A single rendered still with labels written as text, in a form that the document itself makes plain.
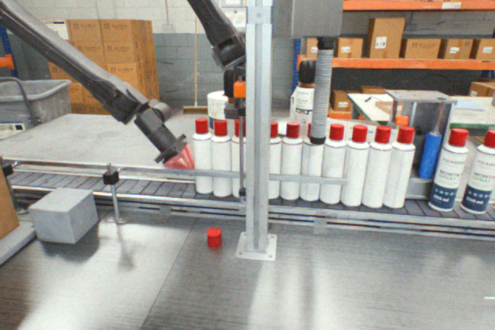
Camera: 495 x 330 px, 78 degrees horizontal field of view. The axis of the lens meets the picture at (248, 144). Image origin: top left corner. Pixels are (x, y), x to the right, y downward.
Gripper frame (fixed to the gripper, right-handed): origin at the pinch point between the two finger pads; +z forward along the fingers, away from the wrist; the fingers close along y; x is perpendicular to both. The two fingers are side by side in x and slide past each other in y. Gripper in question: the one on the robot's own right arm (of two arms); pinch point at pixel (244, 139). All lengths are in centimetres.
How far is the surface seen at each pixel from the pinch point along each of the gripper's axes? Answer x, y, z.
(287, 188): 8.6, -12.4, 9.5
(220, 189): 9.3, 4.8, 10.9
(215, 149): 9.0, 6.0, -0.3
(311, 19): 20.1, -14.2, -30.3
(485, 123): -101, -123, 20
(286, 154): 8.2, -11.7, 0.4
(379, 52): -354, -130, 2
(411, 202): 5.6, -44.5, 12.8
